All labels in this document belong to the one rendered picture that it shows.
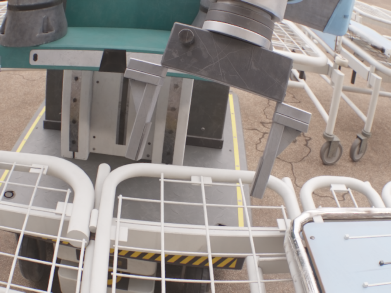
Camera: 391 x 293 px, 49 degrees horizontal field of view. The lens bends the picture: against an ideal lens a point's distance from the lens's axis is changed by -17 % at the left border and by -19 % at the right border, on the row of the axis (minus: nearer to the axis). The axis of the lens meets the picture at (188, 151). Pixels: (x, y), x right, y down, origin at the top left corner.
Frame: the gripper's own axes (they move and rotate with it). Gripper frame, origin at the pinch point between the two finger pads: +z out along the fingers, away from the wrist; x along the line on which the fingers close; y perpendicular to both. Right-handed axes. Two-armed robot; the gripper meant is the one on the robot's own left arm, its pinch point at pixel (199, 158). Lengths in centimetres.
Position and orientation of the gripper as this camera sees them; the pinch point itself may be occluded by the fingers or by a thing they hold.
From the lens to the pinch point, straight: 52.8
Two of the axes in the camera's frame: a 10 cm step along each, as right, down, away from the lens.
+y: -0.9, 0.9, -9.9
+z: -2.9, 9.5, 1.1
